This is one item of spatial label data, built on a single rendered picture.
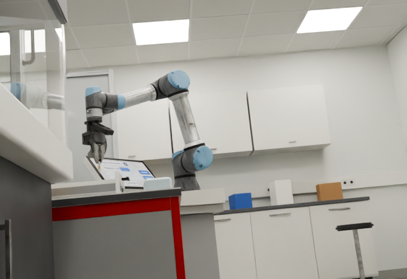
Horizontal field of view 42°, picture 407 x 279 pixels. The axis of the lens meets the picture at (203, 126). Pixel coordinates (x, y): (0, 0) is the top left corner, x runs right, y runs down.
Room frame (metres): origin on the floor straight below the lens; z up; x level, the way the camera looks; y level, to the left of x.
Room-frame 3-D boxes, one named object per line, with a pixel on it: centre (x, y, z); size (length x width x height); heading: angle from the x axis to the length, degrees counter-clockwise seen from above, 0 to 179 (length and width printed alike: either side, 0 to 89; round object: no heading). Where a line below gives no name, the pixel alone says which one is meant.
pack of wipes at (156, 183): (1.96, 0.19, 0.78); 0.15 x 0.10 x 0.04; 9
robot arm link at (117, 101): (2.50, 0.43, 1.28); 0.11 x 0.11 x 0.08; 37
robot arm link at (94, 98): (2.42, 0.50, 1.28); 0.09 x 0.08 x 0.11; 127
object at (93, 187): (2.55, 0.63, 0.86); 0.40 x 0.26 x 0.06; 94
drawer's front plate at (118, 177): (2.56, 0.43, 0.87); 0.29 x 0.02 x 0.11; 4
